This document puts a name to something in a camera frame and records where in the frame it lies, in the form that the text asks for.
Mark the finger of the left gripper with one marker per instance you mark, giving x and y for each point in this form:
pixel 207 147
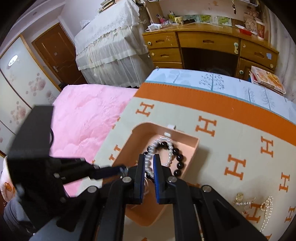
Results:
pixel 75 172
pixel 67 164

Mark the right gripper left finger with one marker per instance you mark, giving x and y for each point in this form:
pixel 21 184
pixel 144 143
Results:
pixel 97 213

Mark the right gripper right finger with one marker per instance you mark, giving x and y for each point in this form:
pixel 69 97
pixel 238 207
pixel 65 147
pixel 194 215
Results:
pixel 200 213

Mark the small gold charm jewelry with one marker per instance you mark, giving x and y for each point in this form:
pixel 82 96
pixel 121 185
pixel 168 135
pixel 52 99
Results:
pixel 243 204

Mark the pink quilt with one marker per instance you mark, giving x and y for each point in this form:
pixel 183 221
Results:
pixel 83 117

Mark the orange H pattern blanket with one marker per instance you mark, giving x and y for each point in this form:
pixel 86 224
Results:
pixel 241 147

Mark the floral sliding wardrobe door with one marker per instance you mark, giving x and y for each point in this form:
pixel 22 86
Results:
pixel 24 84

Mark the brown wooden door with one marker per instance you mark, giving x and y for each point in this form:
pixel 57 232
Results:
pixel 58 52

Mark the white lace covered piano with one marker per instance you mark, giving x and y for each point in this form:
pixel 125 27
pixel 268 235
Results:
pixel 110 50

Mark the light blue tree bedsheet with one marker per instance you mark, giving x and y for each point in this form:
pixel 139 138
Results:
pixel 228 86

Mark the orange picture book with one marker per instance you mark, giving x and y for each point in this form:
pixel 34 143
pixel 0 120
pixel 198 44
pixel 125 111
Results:
pixel 267 79

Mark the wooden desk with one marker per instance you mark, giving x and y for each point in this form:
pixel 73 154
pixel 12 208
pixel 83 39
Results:
pixel 205 47

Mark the white floral curtain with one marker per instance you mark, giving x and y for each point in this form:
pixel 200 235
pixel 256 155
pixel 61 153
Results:
pixel 283 42

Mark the wooden bookshelf hutch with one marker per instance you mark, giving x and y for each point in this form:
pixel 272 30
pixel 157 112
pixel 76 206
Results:
pixel 231 9

